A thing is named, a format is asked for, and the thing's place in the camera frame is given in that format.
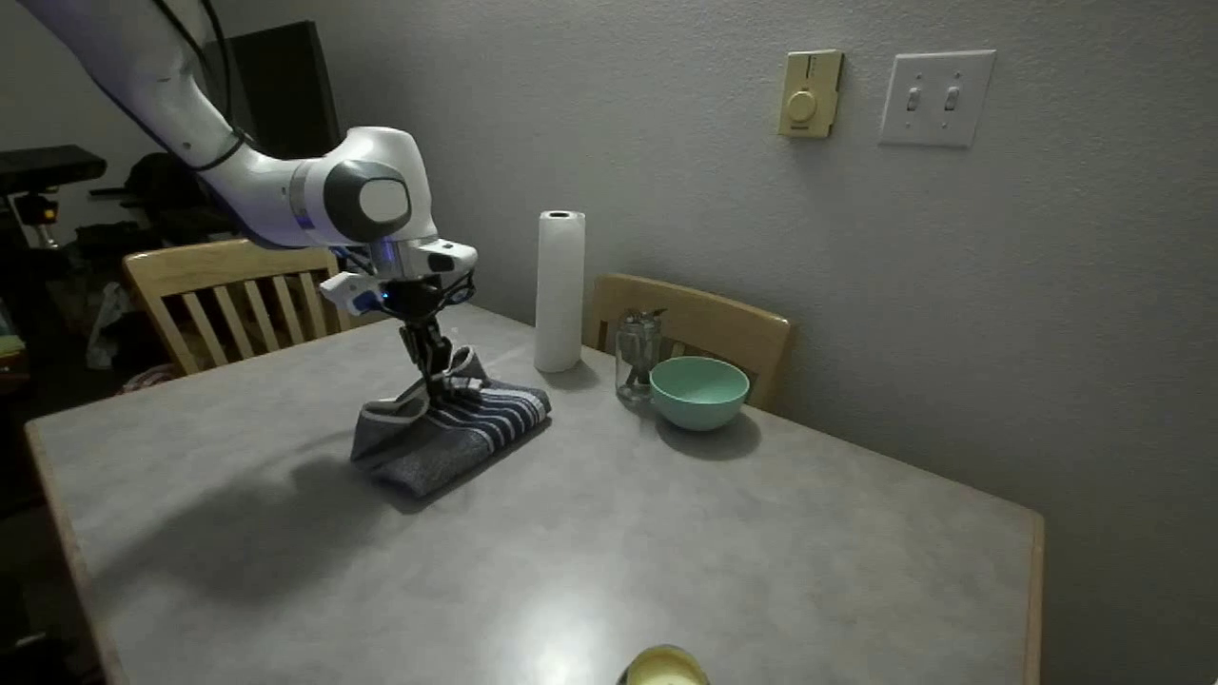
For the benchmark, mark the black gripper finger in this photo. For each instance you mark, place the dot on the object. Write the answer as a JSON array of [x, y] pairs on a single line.
[[459, 384], [425, 352]]

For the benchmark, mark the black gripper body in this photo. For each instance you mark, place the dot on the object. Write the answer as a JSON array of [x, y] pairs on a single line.
[[420, 301]]

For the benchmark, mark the blue-grey cloth with white hem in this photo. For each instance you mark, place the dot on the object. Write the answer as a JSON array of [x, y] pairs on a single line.
[[442, 441]]

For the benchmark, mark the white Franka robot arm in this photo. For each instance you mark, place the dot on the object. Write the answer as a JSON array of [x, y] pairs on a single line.
[[289, 185]]

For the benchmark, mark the white paper towel roll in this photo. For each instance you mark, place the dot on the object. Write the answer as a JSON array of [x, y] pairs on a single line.
[[562, 292]]

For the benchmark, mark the clear glass jar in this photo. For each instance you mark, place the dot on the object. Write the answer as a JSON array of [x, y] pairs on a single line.
[[635, 365]]

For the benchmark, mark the wooden chair with slatted backrest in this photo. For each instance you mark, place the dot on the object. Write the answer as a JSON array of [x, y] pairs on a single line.
[[191, 273]]

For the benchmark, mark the green bowl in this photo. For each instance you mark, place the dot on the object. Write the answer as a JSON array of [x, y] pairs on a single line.
[[699, 395]]

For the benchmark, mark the black monitor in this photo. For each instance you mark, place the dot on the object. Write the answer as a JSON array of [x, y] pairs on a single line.
[[289, 88]]

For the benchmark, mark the black equipment stand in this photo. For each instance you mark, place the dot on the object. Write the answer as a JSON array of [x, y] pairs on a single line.
[[45, 166]]

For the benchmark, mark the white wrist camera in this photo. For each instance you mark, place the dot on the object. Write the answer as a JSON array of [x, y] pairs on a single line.
[[350, 292]]

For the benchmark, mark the beige wall thermostat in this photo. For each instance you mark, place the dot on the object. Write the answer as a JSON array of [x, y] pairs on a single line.
[[808, 97]]

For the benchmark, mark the white double light switch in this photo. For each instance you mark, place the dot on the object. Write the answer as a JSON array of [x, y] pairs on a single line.
[[937, 97]]

